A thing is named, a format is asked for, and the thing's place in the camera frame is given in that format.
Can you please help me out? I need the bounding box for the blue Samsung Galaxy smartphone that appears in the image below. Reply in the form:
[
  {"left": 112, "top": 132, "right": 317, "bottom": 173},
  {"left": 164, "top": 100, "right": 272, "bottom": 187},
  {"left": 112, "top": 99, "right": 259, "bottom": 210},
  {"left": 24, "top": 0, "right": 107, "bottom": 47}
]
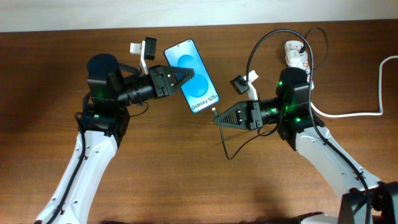
[{"left": 163, "top": 38, "right": 220, "bottom": 114}]

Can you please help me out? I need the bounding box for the black USB charging cable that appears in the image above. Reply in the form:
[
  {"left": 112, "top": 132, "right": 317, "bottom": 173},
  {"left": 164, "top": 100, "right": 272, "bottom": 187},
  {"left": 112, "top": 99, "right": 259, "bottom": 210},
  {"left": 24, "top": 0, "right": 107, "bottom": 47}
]
[{"left": 211, "top": 27, "right": 330, "bottom": 161}]

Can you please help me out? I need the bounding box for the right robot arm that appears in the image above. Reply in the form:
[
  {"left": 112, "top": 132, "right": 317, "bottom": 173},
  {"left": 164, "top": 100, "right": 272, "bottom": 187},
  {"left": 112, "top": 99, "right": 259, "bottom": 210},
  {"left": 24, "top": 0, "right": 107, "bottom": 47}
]
[{"left": 214, "top": 67, "right": 397, "bottom": 223}]

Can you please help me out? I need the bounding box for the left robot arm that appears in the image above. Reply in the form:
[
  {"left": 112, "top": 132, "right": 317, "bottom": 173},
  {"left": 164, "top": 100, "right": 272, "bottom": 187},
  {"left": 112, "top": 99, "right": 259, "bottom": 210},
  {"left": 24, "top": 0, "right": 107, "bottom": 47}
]
[{"left": 36, "top": 54, "right": 195, "bottom": 223}]

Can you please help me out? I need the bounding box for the white USB charger plug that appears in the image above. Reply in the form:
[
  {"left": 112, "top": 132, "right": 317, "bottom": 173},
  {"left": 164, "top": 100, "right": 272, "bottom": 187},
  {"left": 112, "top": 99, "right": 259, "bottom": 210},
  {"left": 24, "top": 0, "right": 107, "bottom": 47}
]
[{"left": 285, "top": 49, "right": 308, "bottom": 67}]

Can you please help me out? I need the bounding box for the white power strip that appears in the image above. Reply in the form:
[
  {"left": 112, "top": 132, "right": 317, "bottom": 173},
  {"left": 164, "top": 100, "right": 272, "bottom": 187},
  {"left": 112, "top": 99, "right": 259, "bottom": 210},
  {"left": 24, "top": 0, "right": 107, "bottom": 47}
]
[{"left": 284, "top": 40, "right": 310, "bottom": 82}]

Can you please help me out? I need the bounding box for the white power strip cord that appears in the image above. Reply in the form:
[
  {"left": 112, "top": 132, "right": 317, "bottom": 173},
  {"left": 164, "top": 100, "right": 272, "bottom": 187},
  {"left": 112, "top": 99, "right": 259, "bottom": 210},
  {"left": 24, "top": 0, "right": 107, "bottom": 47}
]
[{"left": 309, "top": 55, "right": 398, "bottom": 119}]

